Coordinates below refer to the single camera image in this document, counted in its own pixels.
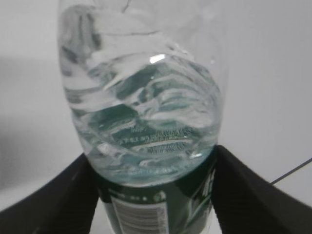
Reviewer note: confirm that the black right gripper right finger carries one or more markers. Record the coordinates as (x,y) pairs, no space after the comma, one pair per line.
(245,203)

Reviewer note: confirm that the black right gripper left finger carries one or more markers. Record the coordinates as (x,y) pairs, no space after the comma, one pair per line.
(65,205)

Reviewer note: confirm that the clear water bottle green label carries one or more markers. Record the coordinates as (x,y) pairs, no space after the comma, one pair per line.
(145,81)

